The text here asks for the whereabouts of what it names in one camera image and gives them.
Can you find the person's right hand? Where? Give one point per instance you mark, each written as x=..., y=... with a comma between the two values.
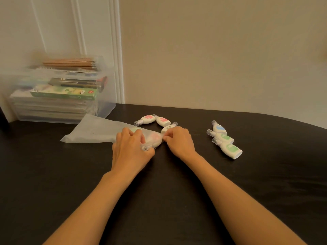
x=180, y=144

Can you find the person's left hand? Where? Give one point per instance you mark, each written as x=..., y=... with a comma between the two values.
x=129, y=153

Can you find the white printed correction tape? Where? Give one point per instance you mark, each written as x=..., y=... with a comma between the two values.
x=168, y=128

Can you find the white pink correction tape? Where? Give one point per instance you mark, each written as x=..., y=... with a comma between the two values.
x=163, y=121
x=147, y=119
x=154, y=139

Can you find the white blue correction tape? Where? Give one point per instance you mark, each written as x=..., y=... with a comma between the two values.
x=219, y=128

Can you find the white green correction tape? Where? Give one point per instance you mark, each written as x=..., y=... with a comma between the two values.
x=223, y=137
x=231, y=150

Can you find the translucent plastic sheet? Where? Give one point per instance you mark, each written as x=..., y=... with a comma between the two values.
x=89, y=132

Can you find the clear plastic storage bin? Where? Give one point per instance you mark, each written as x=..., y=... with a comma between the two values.
x=107, y=107

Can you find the green pencil box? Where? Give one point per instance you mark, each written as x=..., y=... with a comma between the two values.
x=64, y=92

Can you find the bundle of wooden pencils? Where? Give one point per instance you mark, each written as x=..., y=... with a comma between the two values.
x=69, y=64

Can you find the person's left forearm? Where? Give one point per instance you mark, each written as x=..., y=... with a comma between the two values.
x=89, y=211

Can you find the person's right forearm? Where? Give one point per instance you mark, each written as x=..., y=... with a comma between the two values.
x=242, y=204

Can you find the black framed panel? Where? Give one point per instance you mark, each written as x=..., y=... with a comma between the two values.
x=3, y=119

